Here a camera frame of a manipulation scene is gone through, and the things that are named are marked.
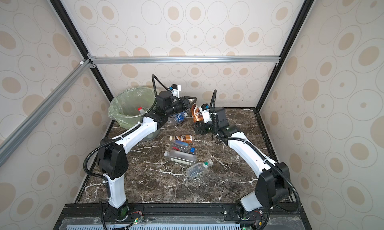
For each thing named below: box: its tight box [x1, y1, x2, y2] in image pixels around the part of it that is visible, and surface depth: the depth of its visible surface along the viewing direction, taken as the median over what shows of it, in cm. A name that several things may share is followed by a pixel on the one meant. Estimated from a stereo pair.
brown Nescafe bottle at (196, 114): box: [191, 103, 204, 123], surface depth 79 cm
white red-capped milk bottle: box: [137, 106, 146, 115], surface depth 105 cm
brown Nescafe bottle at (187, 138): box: [169, 134, 193, 144], surface depth 99 cm
